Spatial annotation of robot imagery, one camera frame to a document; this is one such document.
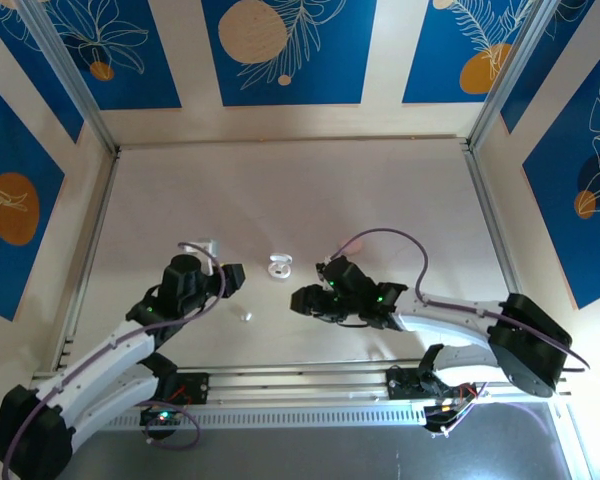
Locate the white earbud charging case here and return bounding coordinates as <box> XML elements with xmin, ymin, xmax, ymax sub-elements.
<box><xmin>266</xmin><ymin>252</ymin><xmax>295</xmax><ymax>280</ymax></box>

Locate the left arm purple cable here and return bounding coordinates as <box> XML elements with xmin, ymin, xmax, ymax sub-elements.
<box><xmin>2</xmin><ymin>240</ymin><xmax>231</xmax><ymax>480</ymax></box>

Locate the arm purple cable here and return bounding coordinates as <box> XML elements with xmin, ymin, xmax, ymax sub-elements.
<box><xmin>2</xmin><ymin>240</ymin><xmax>231</xmax><ymax>480</ymax></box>
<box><xmin>327</xmin><ymin>228</ymin><xmax>592</xmax><ymax>437</ymax></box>

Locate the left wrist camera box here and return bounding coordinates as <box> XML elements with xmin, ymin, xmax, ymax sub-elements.
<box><xmin>188</xmin><ymin>238</ymin><xmax>221</xmax><ymax>277</ymax></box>

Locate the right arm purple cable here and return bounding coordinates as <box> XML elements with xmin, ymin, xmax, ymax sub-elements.
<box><xmin>327</xmin><ymin>228</ymin><xmax>592</xmax><ymax>437</ymax></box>

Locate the long aluminium mounting rail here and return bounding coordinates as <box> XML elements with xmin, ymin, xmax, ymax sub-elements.
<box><xmin>22</xmin><ymin>357</ymin><xmax>572</xmax><ymax>415</ymax></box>

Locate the aluminium table side rail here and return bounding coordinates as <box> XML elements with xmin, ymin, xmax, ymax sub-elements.
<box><xmin>461</xmin><ymin>142</ymin><xmax>544</xmax><ymax>360</ymax></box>
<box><xmin>52</xmin><ymin>144</ymin><xmax>122</xmax><ymax>374</ymax></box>

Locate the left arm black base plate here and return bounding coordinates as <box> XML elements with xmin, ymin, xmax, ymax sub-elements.
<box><xmin>149</xmin><ymin>370</ymin><xmax>211</xmax><ymax>407</ymax></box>

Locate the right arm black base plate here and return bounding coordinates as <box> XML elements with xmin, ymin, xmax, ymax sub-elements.
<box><xmin>385</xmin><ymin>364</ymin><xmax>477</xmax><ymax>401</ymax></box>

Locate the grey slotted cable tray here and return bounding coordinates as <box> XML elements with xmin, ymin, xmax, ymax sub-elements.
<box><xmin>102</xmin><ymin>403</ymin><xmax>429</xmax><ymax>434</ymax></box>

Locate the blue floral wall panel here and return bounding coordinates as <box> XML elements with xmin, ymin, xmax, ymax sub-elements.
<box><xmin>0</xmin><ymin>69</ymin><xmax>67</xmax><ymax>323</ymax></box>
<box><xmin>521</xmin><ymin>34</ymin><xmax>600</xmax><ymax>312</ymax></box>
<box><xmin>0</xmin><ymin>8</ymin><xmax>87</xmax><ymax>146</ymax></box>
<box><xmin>38</xmin><ymin>0</ymin><xmax>183</xmax><ymax>112</ymax></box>
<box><xmin>401</xmin><ymin>0</ymin><xmax>549</xmax><ymax>105</ymax></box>
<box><xmin>201</xmin><ymin>0</ymin><xmax>379</xmax><ymax>108</ymax></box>
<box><xmin>499</xmin><ymin>0</ymin><xmax>600</xmax><ymax>134</ymax></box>

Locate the aluminium frame post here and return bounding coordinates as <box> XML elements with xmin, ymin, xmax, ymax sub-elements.
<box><xmin>467</xmin><ymin>0</ymin><xmax>566</xmax><ymax>151</ymax></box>
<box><xmin>17</xmin><ymin>0</ymin><xmax>120</xmax><ymax>154</ymax></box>

